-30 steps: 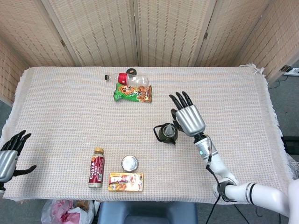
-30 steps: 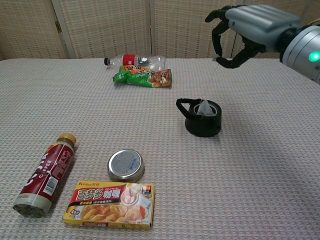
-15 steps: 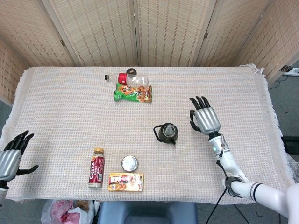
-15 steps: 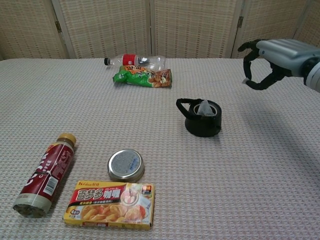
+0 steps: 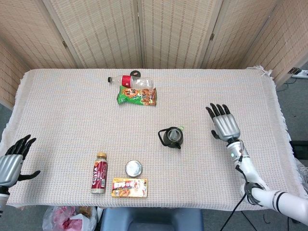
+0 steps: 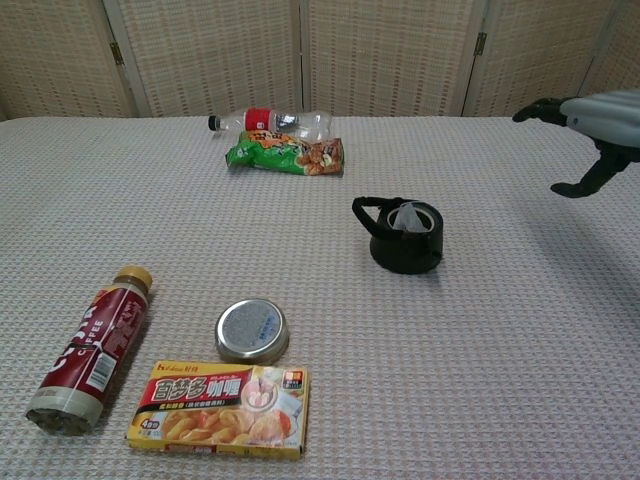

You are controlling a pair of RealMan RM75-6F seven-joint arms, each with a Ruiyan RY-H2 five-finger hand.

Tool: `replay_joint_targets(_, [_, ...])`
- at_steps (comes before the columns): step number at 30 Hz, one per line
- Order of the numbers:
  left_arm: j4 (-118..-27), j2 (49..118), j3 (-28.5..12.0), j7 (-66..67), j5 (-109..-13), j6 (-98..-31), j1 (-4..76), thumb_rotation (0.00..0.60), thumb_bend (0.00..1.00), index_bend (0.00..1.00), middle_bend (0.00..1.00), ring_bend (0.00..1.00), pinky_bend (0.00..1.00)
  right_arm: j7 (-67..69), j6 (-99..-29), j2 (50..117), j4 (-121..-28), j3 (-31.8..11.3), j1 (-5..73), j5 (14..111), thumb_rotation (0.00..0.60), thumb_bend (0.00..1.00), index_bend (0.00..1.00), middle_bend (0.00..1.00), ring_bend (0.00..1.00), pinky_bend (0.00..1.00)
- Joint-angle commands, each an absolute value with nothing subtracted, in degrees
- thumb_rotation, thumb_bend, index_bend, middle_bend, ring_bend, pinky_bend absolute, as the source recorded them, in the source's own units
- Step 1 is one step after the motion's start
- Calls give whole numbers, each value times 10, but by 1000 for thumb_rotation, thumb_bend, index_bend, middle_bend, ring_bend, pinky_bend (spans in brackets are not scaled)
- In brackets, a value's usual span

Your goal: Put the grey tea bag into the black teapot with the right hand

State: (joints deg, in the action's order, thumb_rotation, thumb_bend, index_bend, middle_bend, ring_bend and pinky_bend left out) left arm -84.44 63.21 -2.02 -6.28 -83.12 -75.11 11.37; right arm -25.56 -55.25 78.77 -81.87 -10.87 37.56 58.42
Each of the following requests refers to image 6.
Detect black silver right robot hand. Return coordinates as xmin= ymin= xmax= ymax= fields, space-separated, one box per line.
xmin=511 ymin=89 xmax=640 ymax=200

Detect woven folding screen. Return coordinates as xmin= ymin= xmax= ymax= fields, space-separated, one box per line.
xmin=0 ymin=0 xmax=640 ymax=121

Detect green snack bag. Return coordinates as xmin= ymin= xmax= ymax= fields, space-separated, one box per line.
xmin=224 ymin=129 xmax=347 ymax=178

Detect yellow curry box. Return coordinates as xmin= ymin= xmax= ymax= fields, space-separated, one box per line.
xmin=124 ymin=360 xmax=311 ymax=463

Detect black teapot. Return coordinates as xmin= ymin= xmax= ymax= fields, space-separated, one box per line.
xmin=351 ymin=195 xmax=445 ymax=275

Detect beige woven tablecloth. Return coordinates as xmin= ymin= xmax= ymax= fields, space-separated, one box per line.
xmin=0 ymin=115 xmax=640 ymax=480

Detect round silver metal tin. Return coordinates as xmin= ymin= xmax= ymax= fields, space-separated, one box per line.
xmin=214 ymin=298 xmax=292 ymax=365

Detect clear plastic bottle red label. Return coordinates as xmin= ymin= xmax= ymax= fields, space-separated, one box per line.
xmin=207 ymin=106 xmax=334 ymax=142

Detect grey pyramid tea bag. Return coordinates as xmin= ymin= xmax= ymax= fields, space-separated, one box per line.
xmin=389 ymin=201 xmax=427 ymax=236

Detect red coffee bottle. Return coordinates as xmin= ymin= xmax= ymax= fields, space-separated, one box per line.
xmin=24 ymin=264 xmax=154 ymax=437

